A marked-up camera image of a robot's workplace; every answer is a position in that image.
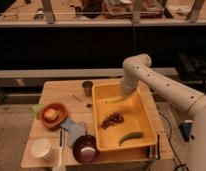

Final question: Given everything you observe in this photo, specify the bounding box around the black cable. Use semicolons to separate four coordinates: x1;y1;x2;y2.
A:
158;111;190;171

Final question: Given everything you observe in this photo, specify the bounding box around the blue cloth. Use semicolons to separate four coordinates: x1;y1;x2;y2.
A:
60;119;86;146

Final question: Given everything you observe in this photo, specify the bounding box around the green pepper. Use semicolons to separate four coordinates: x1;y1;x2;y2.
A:
118;132;144;146

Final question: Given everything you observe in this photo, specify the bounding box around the metal spoon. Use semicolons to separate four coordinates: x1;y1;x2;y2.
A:
71;94;92;108

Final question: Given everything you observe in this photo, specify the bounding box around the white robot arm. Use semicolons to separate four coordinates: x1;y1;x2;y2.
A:
120;54;206;171

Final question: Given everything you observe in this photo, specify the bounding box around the wooden table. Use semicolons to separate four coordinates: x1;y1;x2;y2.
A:
21;80;173;168

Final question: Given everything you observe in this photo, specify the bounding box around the white handled brush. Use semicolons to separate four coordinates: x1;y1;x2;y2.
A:
52;129;66;171

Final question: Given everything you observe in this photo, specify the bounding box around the purple bowl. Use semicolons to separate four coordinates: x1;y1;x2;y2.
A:
73;135;100;164

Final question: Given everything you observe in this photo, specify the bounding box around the yellow apple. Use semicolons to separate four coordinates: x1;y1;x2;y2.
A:
44;109;58;121

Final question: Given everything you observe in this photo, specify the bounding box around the dark metal cup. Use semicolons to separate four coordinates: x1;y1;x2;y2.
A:
82;81;93;97

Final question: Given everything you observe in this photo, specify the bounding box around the dark grape bunch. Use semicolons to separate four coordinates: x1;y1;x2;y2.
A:
100;112;124;129

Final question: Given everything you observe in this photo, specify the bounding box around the orange plate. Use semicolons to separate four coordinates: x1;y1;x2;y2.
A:
40;103;68;129

